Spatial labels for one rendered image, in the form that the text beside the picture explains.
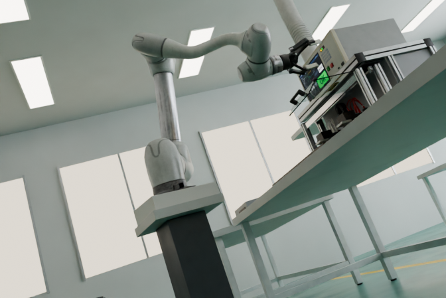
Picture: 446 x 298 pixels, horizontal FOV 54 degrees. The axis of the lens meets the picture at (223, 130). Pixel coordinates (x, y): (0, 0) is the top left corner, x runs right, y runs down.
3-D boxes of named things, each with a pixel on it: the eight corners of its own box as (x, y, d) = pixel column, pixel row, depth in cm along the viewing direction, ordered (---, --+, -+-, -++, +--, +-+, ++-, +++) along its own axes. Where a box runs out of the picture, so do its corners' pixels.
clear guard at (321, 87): (308, 93, 189) (303, 81, 191) (289, 116, 211) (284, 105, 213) (370, 79, 200) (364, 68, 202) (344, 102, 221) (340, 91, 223)
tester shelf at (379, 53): (358, 62, 193) (354, 53, 195) (300, 123, 254) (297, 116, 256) (434, 45, 208) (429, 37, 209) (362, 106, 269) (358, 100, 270)
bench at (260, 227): (243, 334, 308) (209, 232, 330) (198, 328, 474) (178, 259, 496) (370, 281, 343) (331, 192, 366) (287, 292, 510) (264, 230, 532)
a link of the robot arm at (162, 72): (156, 186, 210) (169, 190, 231) (188, 180, 207) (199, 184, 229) (138, 40, 228) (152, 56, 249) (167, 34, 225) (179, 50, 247)
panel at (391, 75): (414, 115, 190) (383, 57, 199) (343, 162, 249) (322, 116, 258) (416, 115, 191) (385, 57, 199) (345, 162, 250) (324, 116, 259)
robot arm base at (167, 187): (162, 194, 181) (159, 180, 183) (147, 206, 200) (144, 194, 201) (201, 185, 191) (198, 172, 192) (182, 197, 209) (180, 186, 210)
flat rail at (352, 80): (359, 77, 194) (356, 71, 195) (305, 130, 250) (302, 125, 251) (362, 76, 195) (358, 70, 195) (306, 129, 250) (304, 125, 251)
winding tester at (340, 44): (347, 65, 205) (330, 28, 211) (310, 105, 245) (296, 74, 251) (412, 50, 218) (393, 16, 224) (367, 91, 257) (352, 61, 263)
